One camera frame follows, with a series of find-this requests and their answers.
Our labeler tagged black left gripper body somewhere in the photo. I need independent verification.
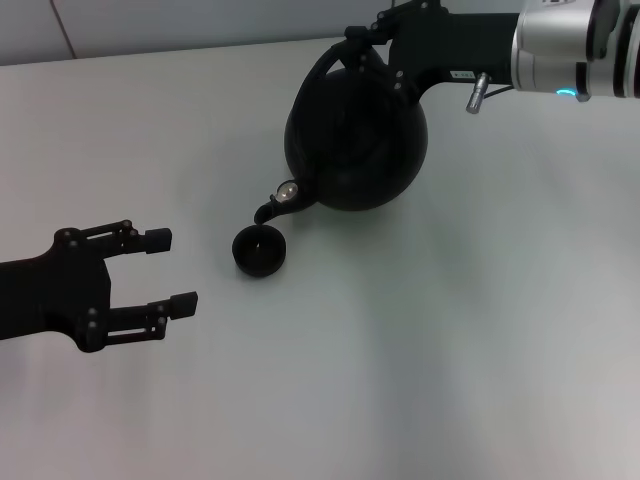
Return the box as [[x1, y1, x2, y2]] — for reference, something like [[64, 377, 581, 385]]
[[0, 227, 112, 354]]

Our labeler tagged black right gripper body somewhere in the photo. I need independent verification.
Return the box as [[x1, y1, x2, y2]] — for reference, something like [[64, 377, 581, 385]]
[[389, 0, 521, 104]]

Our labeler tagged black cast iron teapot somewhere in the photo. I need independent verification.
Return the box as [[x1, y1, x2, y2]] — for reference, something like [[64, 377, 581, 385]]
[[253, 42, 430, 226]]

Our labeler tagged small black teacup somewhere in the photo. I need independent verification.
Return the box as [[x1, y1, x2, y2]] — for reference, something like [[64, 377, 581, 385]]
[[231, 224, 289, 278]]

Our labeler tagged grey right gripper cable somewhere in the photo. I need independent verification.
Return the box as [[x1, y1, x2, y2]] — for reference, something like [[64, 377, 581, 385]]
[[466, 71, 516, 114]]

